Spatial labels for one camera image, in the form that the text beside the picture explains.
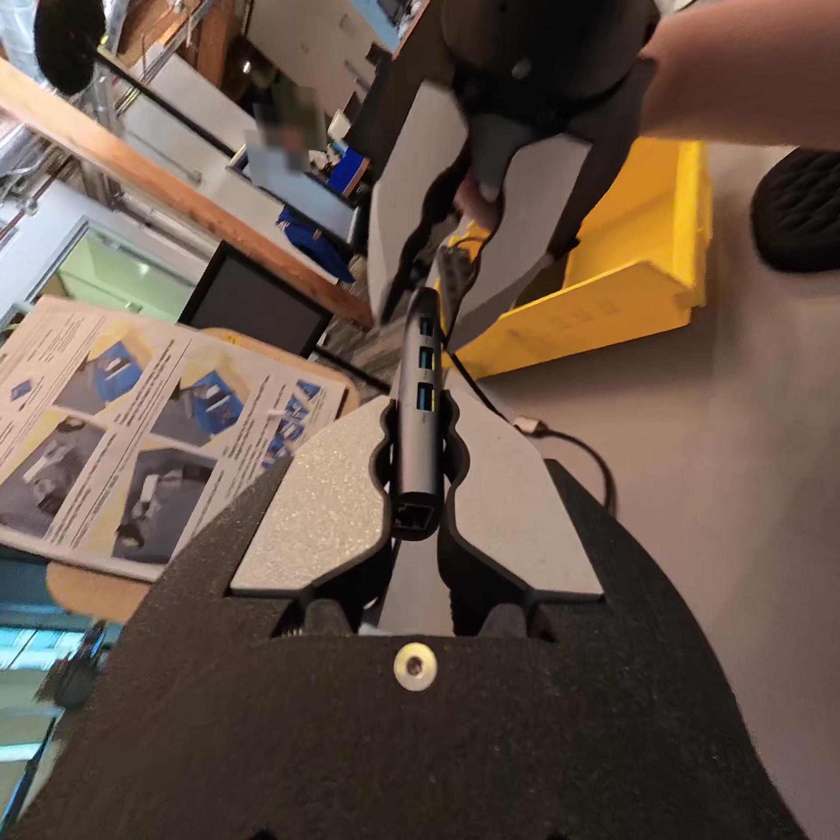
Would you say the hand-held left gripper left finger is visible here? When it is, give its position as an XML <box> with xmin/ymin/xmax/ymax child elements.
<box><xmin>230</xmin><ymin>395</ymin><xmax>395</xmax><ymax>636</ymax></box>

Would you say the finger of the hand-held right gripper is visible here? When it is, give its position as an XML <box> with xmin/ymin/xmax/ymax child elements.
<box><xmin>448</xmin><ymin>138</ymin><xmax>593</xmax><ymax>352</ymax></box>
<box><xmin>367</xmin><ymin>80</ymin><xmax>472</xmax><ymax>326</ymax></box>

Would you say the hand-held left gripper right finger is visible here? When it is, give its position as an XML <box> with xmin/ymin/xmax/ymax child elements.
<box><xmin>437</xmin><ymin>387</ymin><xmax>605</xmax><ymax>637</ymax></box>

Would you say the yellow plastic bin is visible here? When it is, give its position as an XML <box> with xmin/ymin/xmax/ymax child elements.
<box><xmin>443</xmin><ymin>138</ymin><xmax>713</xmax><ymax>382</ymax></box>

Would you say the person's right forearm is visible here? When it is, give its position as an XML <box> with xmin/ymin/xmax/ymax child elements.
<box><xmin>640</xmin><ymin>0</ymin><xmax>840</xmax><ymax>148</ymax></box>

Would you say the person's right hand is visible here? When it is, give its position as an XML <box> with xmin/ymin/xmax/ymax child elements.
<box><xmin>456</xmin><ymin>177</ymin><xmax>504</xmax><ymax>228</ymax></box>

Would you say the blue plastic bin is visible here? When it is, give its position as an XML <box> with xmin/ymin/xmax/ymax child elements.
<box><xmin>328</xmin><ymin>147</ymin><xmax>371</xmax><ymax>198</ymax></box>

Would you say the blue jacket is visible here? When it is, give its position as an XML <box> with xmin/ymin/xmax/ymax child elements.
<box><xmin>279</xmin><ymin>206</ymin><xmax>355</xmax><ymax>283</ymax></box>

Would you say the black partition panel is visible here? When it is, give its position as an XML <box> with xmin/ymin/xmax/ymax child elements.
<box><xmin>178</xmin><ymin>239</ymin><xmax>334</xmax><ymax>358</ymax></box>

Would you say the printed instruction sheet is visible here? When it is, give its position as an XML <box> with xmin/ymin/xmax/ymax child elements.
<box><xmin>0</xmin><ymin>295</ymin><xmax>349</xmax><ymax>581</ymax></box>

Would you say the black wrist rest pad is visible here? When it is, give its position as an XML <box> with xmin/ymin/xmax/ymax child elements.
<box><xmin>751</xmin><ymin>147</ymin><xmax>840</xmax><ymax>273</ymax></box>

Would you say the black pole stand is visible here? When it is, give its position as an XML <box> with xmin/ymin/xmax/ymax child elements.
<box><xmin>33</xmin><ymin>0</ymin><xmax>237</xmax><ymax>158</ymax></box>

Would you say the wooden post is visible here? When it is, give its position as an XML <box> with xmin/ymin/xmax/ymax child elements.
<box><xmin>0</xmin><ymin>59</ymin><xmax>375</xmax><ymax>329</ymax></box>

